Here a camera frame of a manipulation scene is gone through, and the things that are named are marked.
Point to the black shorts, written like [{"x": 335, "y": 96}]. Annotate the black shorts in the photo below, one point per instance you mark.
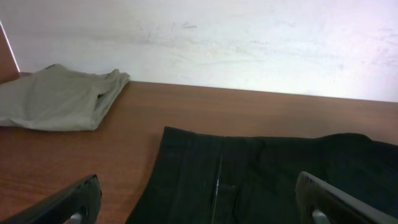
[{"x": 199, "y": 178}]

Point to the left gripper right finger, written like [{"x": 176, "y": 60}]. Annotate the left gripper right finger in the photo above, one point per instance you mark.
[{"x": 320, "y": 202}]

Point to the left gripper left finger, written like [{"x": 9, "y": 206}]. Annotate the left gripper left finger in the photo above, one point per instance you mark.
[{"x": 78, "y": 203}]

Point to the folded khaki shorts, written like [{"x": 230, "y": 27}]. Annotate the folded khaki shorts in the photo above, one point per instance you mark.
[{"x": 59, "y": 99}]

